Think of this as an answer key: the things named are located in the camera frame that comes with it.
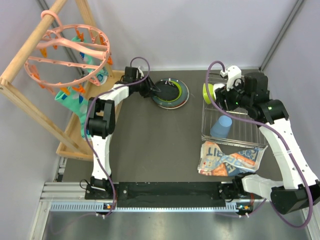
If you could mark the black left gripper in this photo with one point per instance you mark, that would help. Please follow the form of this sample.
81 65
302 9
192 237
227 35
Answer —
149 85

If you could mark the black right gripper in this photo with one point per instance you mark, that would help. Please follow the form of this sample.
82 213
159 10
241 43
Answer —
221 94

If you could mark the red teal floral plate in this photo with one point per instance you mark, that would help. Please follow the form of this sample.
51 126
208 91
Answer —
173 106

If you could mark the lime green plate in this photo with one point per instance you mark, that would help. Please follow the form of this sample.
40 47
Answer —
179 95

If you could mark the dark blue speckled plate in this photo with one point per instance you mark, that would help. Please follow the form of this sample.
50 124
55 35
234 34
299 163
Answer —
172 90

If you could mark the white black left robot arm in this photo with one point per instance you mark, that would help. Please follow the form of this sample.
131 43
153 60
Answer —
101 123

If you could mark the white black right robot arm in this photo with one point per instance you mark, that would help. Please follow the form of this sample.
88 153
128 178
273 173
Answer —
299 187

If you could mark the printed dish towel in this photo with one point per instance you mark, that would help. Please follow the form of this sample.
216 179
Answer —
213 162

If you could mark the white bowl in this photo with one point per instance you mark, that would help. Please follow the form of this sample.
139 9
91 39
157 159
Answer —
218 86

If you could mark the lime green bowl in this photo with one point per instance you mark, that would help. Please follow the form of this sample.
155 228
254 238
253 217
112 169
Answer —
207 92

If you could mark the light blue cup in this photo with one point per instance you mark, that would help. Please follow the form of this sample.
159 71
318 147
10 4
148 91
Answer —
222 127

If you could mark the teal patterned sock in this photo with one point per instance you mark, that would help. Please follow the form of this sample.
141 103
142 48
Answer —
76 103
101 76

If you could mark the pink round clip hanger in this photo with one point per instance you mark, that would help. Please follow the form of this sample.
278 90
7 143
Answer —
60 47

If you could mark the wooden tray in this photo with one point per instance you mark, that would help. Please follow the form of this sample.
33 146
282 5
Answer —
73 128

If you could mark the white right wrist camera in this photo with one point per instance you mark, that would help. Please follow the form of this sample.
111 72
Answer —
231 73

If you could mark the wire dish rack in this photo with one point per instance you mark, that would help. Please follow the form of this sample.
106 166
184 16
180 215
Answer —
241 134

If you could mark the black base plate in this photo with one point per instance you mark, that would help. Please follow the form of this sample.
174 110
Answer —
175 194

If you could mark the aluminium frame rail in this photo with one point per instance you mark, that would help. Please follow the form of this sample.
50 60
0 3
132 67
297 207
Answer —
64 213

